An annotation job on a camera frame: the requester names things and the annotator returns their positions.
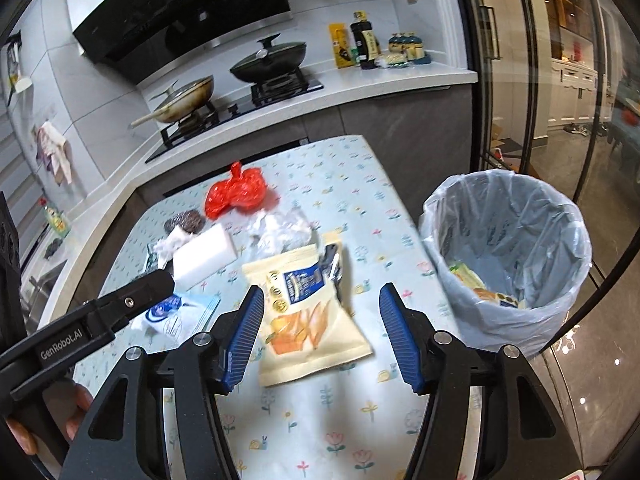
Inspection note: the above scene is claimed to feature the cream snack bag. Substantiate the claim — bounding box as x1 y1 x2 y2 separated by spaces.
242 231 373 387

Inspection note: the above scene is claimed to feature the white blue printed pouch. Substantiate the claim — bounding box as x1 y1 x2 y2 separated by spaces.
130 292 220 344

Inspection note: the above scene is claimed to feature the white foam block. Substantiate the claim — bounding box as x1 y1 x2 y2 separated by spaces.
172 223 238 292

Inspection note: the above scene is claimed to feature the clear plastic bag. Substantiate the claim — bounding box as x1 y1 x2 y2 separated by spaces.
246 206 318 259

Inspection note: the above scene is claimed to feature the white tissue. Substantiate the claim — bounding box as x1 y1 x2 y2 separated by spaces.
152 226 194 269

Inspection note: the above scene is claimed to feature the steel wool scrubber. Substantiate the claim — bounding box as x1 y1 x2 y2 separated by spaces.
164 209 206 234

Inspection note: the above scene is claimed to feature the red plastic bag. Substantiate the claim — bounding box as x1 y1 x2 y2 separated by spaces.
204 162 281 221

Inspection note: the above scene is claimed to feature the trash bin with liner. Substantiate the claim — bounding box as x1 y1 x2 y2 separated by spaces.
419 169 592 358

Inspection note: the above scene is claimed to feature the person's left hand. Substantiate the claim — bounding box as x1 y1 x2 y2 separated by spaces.
6 379 94 464

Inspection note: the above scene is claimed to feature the floral tablecloth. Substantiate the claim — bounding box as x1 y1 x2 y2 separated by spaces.
74 136 457 479

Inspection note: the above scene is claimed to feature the dark sink scrubber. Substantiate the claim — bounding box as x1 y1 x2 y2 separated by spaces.
44 237 63 260

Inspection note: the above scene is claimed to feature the green dish soap bottle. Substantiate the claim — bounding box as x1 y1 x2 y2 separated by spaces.
39 197 70 238

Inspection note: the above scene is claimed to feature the hanging pink dish cloth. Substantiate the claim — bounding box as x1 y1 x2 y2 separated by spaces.
35 122 73 185

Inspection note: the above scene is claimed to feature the black gas stove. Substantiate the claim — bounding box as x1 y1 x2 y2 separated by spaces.
145 68 323 164

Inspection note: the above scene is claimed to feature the beige frying pan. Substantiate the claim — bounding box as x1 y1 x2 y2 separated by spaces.
129 75 214 129

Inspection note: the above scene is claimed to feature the white bagged food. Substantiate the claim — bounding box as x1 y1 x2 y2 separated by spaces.
375 52 409 68

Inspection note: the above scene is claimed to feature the yellow food packet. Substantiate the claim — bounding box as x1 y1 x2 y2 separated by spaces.
329 23 356 68

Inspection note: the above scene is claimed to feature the black lidded wok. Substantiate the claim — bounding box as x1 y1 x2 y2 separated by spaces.
230 34 307 84

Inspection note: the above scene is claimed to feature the dark soy sauce bottle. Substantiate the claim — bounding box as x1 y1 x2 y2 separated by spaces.
350 11 380 70

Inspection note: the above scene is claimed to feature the seasoning jar set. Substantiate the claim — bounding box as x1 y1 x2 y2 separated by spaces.
388 32 432 65

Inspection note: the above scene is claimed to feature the glass sliding door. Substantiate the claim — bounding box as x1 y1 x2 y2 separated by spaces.
449 0 640 281

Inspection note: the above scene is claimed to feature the black range hood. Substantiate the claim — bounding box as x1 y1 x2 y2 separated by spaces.
74 0 291 84

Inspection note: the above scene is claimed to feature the wall utensil rack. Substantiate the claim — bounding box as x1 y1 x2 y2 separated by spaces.
6 32 32 104

